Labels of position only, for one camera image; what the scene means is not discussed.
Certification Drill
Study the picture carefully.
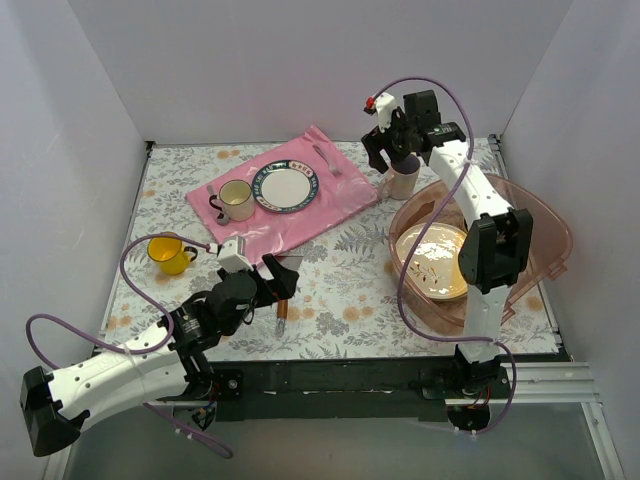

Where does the silver fork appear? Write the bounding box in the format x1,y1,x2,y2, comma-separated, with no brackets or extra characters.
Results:
313,144,342,177

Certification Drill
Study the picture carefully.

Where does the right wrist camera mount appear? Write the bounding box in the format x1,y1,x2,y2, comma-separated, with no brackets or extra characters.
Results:
364,92,398,133

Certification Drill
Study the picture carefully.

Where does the metal spatula wooden handle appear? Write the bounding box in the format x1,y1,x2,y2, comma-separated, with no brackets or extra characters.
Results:
274,255,303,338

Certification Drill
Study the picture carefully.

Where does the yellow bottom plate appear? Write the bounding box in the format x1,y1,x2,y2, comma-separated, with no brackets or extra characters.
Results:
406,222,468,301

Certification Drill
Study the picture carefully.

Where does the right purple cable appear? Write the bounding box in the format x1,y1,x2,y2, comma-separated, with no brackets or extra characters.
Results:
374,75,519,436

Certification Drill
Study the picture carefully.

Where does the pink mug purple inside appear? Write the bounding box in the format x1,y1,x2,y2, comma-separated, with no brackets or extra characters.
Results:
377,154,421,200

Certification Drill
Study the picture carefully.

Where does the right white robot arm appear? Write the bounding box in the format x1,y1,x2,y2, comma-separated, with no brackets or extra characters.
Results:
362,90,533,398

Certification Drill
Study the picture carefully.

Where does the pink satin cloth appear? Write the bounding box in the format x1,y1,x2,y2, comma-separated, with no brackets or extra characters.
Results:
186,126,377,264

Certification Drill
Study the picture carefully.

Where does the pink transparent plastic bin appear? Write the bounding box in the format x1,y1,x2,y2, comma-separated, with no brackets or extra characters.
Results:
388,174,573,336

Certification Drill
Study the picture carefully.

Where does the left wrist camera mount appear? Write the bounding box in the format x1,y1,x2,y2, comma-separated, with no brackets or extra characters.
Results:
207,236,252,273

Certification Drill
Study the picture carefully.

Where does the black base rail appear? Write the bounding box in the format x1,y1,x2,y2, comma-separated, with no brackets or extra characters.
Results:
87,344,571,421

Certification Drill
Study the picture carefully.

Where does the purple cable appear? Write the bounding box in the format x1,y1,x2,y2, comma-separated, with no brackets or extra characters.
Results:
25,232,235,460
374,75,519,436

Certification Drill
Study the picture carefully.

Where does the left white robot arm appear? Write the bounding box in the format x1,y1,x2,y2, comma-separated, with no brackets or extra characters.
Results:
20,254,301,457

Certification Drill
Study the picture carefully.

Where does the yellow orange cup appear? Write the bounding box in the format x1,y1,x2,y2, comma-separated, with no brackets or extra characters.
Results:
147,236,198,275

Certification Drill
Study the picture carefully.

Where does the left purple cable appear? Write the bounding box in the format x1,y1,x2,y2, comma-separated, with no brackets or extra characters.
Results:
25,232,235,460

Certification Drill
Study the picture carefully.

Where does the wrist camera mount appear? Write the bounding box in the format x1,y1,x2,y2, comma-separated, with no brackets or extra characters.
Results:
207,236,252,273
364,92,398,133

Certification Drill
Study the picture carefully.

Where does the cream mug black handle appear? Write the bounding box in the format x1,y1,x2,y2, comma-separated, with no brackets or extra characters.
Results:
214,180,255,222

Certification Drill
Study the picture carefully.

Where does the green rimmed white plate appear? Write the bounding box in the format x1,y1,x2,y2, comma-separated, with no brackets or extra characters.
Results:
251,160,319,214

